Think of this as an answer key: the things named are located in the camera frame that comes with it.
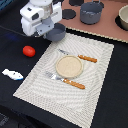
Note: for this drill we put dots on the white blue toy fish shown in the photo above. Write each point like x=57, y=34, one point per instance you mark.
x=12, y=74

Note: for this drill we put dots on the grey frying pan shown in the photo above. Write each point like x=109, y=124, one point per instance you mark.
x=57, y=33

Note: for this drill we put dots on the beige bowl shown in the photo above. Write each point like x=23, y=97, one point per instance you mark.
x=123, y=14

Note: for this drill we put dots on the wooden handled knife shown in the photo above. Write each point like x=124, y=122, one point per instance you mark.
x=80, y=56

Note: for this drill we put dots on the round beige plate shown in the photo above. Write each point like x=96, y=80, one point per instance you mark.
x=69, y=66

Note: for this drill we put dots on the black stove burner far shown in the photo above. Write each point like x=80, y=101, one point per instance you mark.
x=76, y=2

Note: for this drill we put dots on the wooden handled fork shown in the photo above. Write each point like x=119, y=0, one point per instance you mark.
x=67, y=81

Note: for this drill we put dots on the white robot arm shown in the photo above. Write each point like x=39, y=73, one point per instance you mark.
x=41, y=3

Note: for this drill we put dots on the black stove burner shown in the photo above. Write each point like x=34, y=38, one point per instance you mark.
x=76, y=2
x=68, y=14

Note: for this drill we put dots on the grey cooking pot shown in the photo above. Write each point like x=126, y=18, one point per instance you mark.
x=90, y=12

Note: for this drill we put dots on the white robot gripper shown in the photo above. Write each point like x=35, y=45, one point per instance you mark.
x=40, y=19

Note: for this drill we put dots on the red sausage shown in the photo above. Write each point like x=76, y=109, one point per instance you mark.
x=29, y=51

